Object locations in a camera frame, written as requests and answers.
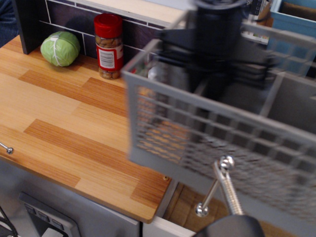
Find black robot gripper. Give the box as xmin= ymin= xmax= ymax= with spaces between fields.
xmin=158 ymin=28 xmax=277 ymax=99

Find grey plastic drying rack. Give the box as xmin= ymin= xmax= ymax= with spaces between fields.
xmin=122 ymin=10 xmax=316 ymax=223

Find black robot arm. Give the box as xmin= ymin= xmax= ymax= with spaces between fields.
xmin=158 ymin=0 xmax=277 ymax=100

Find white toy ice cream cone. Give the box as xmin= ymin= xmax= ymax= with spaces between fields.
xmin=148 ymin=65 xmax=163 ymax=81

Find red toy strawberry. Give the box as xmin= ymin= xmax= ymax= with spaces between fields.
xmin=130 ymin=61 xmax=149 ymax=78

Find blue plastic bin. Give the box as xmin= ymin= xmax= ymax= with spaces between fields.
xmin=268 ymin=0 xmax=316 ymax=79

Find red lidded nut jar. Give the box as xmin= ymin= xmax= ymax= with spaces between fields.
xmin=94 ymin=13 xmax=123 ymax=79

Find green toy cabbage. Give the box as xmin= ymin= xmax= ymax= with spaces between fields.
xmin=40 ymin=31 xmax=80 ymax=67

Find black clamp base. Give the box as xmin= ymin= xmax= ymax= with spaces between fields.
xmin=194 ymin=215 xmax=265 ymax=237

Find small chrome knob rod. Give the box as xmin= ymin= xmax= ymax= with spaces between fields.
xmin=0 ymin=143 xmax=14 ymax=155

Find silver dishwasher control panel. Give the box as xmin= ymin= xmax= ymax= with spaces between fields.
xmin=18 ymin=192 xmax=80 ymax=237

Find dark grey left post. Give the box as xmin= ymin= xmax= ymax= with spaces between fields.
xmin=12 ymin=0 xmax=48 ymax=54

